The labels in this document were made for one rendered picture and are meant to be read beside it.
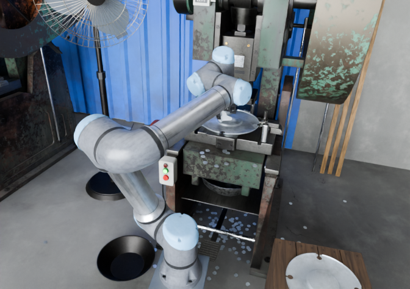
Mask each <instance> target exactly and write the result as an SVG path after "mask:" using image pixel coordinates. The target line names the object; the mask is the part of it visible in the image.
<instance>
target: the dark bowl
mask: <svg viewBox="0 0 410 289"><path fill-rule="evenodd" d="M154 259H155V250H154V246H153V245H152V244H151V242H150V241H148V240H147V239H145V238H143V237H140V236H137V235H125V236H122V237H118V238H115V239H113V240H112V241H110V242H108V243H107V244H106V245H105V246H104V247H103V248H102V249H101V250H100V252H99V254H98V257H97V267H98V270H99V272H100V273H101V274H102V275H103V276H104V277H105V278H107V279H110V280H113V281H118V282H124V281H129V280H133V279H136V278H138V277H140V276H141V275H143V274H145V273H146V272H147V271H148V270H149V269H150V267H151V266H152V264H153V262H154Z"/></svg>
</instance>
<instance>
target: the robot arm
mask: <svg viewBox="0 0 410 289"><path fill-rule="evenodd" d="M234 62H235V59H234V51H233V50H232V49H231V48H229V47H227V46H219V47H217V48H215V49H214V50H213V53H212V60H210V61H209V62H208V63H207V64H205V65H204V66H203V67H201V68H200V69H199V70H198V71H196V72H194V73H193V74H192V75H191V76H190V77H189V78H188V79H187V87H188V89H189V90H190V92H191V93H192V94H193V95H195V96H196V98H195V99H193V100H192V101H190V102H188V103H187V104H185V105H183V106H182V107H180V108H179V109H177V110H175V111H174V112H173V113H171V114H169V115H168V116H166V117H165V118H163V119H161V120H160V121H158V122H156V123H155V124H153V125H152V126H150V127H149V126H142V127H141V128H139V129H137V130H127V129H126V128H124V127H123V126H121V125H120V124H118V123H116V122H115V121H114V120H112V119H111V118H110V117H108V116H105V115H102V114H92V115H89V116H87V117H85V118H84V119H83V120H82V121H81V122H80V123H79V124H78V125H77V127H76V130H75V133H74V141H75V143H76V145H77V146H78V148H79V149H80V150H81V151H84V152H85V153H86V155H87V156H88V157H89V159H90V160H91V161H92V162H93V164H94V165H95V166H96V167H97V169H98V170H100V171H101V172H104V173H108V175H109V176H110V177H111V178H112V180H113V181H114V182H115V184H116V185H117V187H118V188H119V189H120V190H121V192H122V193H123V194H124V196H125V197H126V199H127V200H128V201H129V203H130V204H131V206H133V208H134V211H133V213H134V219H135V221H136V223H137V224H138V225H139V226H140V227H141V228H142V229H144V230H145V231H146V232H147V233H148V234H149V235H150V236H151V237H153V238H154V239H155V240H156V241H157V242H158V243H159V244H160V245H161V246H162V247H163V249H164V258H163V260H162V263H161V264H160V269H159V274H160V279H161V281H162V283H163V284H164V285H165V286H166V287H167V288H169V289H191V288H193V287H194V286H195V285H196V284H197V283H198V282H199V280H200V278H201V264H200V261H199V259H198V256H197V253H198V238H199V233H198V226H197V223H196V222H195V220H194V219H193V218H192V217H191V216H189V215H186V214H183V215H182V214H181V213H175V212H174V211H172V209H171V208H169V206H167V203H166V202H165V200H164V199H163V197H162V196H161V195H159V194H156V193H155V192H154V191H153V189H152V188H151V186H150V184H149V183H148V181H147V180H146V178H145V176H144V175H143V173H142V172H141V169H143V168H146V167H147V166H150V165H152V164H153V163H155V162H156V161H158V160H159V159H161V158H162V157H163V156H165V151H166V150H167V149H168V148H170V147H171V146H173V145H174V144H176V143H177V142H178V141H180V140H182V139H183V138H184V137H186V136H187V135H188V134H190V133H192V132H193V131H194V130H196V129H197V128H199V127H200V126H202V125H203V124H204V123H206V122H208V121H209V120H210V119H212V118H213V117H214V116H216V117H217V119H218V120H219V122H221V123H222V122H223V121H230V120H232V118H231V117H230V116H228V115H231V114H236V106H237V105H245V104H246V103H247V102H248V101H249V100H250V98H251V95H252V87H251V84H250V83H249V82H247V81H244V80H242V79H240V78H239V79H238V78H235V77H234ZM233 110H235V112H234V111H233Z"/></svg>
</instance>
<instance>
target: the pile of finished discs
mask: <svg viewBox="0 0 410 289"><path fill-rule="evenodd" d="M317 256H318V254H316V253H305V254H300V255H298V256H296V257H294V258H293V259H292V260H291V261H290V262H289V264H288V266H287V269H286V276H288V275H291V276H293V279H289V278H288V277H286V281H287V284H288V287H289V289H354V288H355V287H356V288H359V289H362V288H361V284H360V282H359V281H358V279H357V277H356V276H355V275H354V274H353V273H352V271H351V270H350V269H348V268H347V267H346V266H345V265H344V264H343V263H341V262H339V261H338V260H336V259H334V258H332V257H329V256H327V255H323V254H322V255H320V257H321V258H322V259H321V260H319V259H317Z"/></svg>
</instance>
